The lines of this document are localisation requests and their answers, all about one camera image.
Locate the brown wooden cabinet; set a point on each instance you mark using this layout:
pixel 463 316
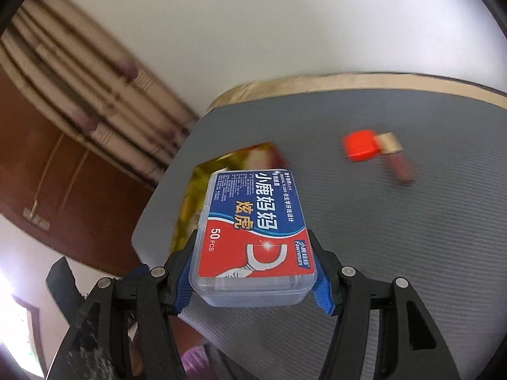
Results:
pixel 39 166

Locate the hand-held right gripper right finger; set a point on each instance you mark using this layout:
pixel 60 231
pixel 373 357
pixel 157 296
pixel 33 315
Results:
pixel 324 293

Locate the gold foil packet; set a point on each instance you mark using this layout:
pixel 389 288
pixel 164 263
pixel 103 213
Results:
pixel 190 206

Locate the orange cube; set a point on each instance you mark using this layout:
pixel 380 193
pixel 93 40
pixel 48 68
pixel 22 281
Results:
pixel 358 144

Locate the striped curtain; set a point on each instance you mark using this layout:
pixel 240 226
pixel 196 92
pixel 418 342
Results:
pixel 79 87

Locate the purple cloth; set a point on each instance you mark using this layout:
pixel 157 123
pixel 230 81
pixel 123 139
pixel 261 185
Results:
pixel 196 362

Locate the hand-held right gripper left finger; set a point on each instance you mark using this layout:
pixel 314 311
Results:
pixel 182 285

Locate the gold capped red tube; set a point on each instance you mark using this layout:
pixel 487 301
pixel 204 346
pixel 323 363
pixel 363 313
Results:
pixel 398 166

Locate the clear plastic dental floss box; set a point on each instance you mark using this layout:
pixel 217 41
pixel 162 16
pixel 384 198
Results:
pixel 245 225

